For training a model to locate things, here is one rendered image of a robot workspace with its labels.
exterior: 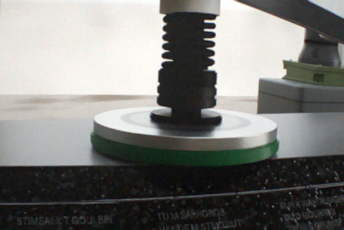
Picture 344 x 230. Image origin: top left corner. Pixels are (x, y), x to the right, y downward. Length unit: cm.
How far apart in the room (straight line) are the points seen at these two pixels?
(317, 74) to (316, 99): 12
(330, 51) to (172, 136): 141
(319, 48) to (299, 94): 26
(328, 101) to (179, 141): 127
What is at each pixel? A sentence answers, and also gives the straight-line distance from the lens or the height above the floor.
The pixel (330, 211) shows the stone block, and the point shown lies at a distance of 47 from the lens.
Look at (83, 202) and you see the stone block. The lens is 40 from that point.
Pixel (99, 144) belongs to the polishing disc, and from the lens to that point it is 45.
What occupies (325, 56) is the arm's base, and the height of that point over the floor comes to 96.
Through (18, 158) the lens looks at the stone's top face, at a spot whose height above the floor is 84.
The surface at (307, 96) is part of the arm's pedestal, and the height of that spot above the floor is 81.
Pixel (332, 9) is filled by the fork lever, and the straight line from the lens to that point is 60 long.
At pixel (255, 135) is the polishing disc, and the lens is 43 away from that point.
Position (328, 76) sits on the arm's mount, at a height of 89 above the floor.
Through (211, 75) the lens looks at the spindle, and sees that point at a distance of 48.
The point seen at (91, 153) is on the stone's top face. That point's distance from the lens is 46.
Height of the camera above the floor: 95
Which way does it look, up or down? 9 degrees down
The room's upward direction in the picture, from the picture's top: 2 degrees clockwise
